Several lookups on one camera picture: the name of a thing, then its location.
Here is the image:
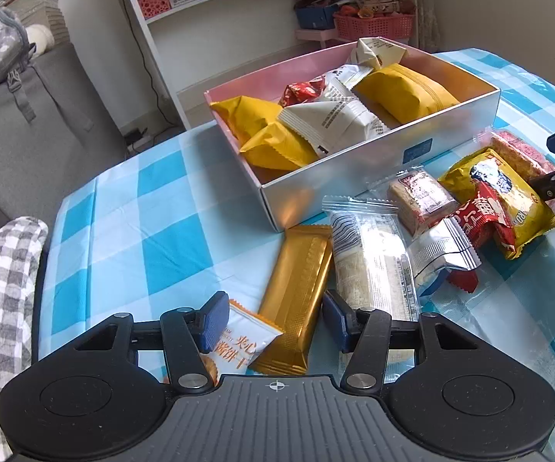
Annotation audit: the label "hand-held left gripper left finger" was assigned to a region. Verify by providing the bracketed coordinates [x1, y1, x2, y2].
[73, 291, 232, 393]

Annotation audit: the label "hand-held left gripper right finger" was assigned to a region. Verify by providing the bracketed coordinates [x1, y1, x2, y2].
[323, 290, 480, 393]

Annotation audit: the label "orange white biscuit packet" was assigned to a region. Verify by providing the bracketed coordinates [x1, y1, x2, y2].
[162, 298, 285, 387]

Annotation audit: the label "yellow chips packet blue label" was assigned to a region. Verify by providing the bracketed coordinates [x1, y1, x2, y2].
[438, 147, 555, 261]

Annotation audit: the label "pink clear candy packet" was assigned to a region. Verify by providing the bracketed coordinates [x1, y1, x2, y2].
[475, 127, 555, 179]

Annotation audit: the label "gold bar packet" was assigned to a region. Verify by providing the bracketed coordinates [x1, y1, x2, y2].
[247, 224, 333, 376]

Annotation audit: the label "clear long rice cake packet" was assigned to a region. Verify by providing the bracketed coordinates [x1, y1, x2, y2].
[322, 195, 420, 383]

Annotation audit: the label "red snack packet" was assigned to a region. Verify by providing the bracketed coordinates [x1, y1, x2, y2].
[279, 78, 326, 107]
[451, 180, 516, 261]

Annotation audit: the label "silver snack packet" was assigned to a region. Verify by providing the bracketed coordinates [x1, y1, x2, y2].
[406, 218, 483, 296]

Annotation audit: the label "clear brown cake packet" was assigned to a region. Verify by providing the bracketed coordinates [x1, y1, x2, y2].
[369, 167, 458, 238]

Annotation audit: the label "silver box pink inside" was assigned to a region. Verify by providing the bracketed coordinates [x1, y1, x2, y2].
[204, 37, 502, 234]

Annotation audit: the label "large yellow snack packet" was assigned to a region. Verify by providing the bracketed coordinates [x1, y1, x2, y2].
[210, 96, 319, 171]
[354, 64, 460, 123]

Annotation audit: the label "white packet black dots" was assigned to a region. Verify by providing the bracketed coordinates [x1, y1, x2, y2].
[323, 65, 374, 102]

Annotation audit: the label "blue checkered tablecloth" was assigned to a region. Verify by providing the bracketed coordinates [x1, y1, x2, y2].
[32, 48, 555, 462]

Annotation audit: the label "floral curtain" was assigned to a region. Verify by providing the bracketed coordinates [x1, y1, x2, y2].
[415, 0, 444, 54]

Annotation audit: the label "large pink basket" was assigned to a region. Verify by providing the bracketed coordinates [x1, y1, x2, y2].
[333, 10, 415, 42]

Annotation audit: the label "grey sofa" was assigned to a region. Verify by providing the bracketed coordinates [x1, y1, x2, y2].
[0, 41, 129, 232]

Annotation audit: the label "white bookshelf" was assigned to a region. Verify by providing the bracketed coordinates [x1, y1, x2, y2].
[114, 0, 420, 128]

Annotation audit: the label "pink rack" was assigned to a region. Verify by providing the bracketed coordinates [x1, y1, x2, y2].
[294, 29, 343, 49]

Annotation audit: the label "blue basket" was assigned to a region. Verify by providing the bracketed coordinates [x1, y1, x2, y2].
[294, 5, 341, 30]

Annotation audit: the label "small pink basket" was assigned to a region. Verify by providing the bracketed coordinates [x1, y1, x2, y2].
[135, 0, 170, 20]

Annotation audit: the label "white plush toy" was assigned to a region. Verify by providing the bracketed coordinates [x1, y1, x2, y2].
[25, 26, 57, 56]

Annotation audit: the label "black power cable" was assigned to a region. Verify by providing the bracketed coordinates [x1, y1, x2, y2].
[140, 33, 182, 128]

